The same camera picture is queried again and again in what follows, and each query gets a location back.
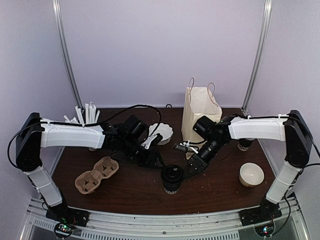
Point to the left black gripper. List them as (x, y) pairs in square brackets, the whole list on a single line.
[(149, 160)]

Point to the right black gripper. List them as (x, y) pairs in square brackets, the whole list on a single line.
[(198, 163)]

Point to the black plastic cup lid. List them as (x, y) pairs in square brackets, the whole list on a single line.
[(172, 175)]

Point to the kraft paper takeout bag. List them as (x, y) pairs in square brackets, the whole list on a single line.
[(199, 101)]

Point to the cardboard two-cup carrier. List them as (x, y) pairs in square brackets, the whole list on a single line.
[(90, 180)]

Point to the black white paper coffee cup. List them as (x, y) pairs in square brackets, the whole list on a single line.
[(171, 188)]

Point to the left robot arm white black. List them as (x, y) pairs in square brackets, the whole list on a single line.
[(38, 133)]

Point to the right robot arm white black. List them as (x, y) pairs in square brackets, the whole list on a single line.
[(289, 128)]

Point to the white scalloped dish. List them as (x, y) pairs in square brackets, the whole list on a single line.
[(165, 130)]

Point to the stack of paper cups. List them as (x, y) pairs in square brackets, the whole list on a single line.
[(244, 144)]

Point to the white ceramic bowl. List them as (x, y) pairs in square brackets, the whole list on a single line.
[(251, 175)]

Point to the wrapped white straws bundle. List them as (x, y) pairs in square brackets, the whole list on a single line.
[(89, 115)]

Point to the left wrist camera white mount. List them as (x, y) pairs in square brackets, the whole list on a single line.
[(152, 140)]

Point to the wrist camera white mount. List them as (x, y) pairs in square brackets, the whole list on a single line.
[(152, 140), (187, 147)]

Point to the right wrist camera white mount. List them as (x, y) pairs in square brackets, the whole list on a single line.
[(187, 147)]

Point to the aluminium front rail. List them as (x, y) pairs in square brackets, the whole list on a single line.
[(223, 225)]

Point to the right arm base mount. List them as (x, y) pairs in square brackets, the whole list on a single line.
[(262, 218)]

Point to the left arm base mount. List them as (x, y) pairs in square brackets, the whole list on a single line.
[(67, 220)]

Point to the right aluminium frame post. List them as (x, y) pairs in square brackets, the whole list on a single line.
[(263, 35)]

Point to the aluminium frame post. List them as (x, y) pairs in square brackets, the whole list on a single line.
[(263, 35), (56, 4)]

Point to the left aluminium frame post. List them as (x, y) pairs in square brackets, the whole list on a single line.
[(56, 4)]

